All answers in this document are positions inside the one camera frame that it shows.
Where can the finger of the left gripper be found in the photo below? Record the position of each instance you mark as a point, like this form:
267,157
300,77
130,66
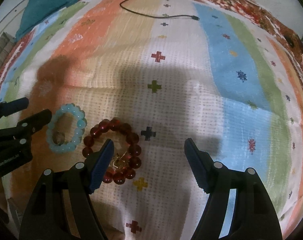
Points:
9,108
34,123

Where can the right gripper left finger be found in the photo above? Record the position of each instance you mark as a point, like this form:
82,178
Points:
89,174

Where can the gold chain jewelry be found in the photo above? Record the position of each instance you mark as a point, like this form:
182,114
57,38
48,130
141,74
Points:
117,162

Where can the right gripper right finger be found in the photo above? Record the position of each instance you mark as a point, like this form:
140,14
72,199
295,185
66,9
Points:
211,176

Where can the striped colourful cloth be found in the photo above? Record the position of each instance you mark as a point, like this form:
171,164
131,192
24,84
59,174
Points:
163,200

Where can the teal pillow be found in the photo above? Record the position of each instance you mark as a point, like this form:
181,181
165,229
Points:
38,10

